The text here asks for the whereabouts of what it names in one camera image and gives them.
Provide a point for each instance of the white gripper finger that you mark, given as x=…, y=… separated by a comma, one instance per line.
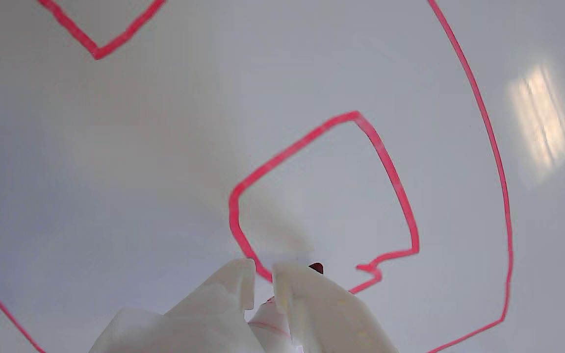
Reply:
x=204, y=318
x=326, y=318

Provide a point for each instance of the red and white marker pen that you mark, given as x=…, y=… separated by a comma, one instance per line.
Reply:
x=272, y=328

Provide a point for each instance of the large whiteboard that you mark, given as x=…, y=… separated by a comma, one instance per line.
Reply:
x=115, y=171

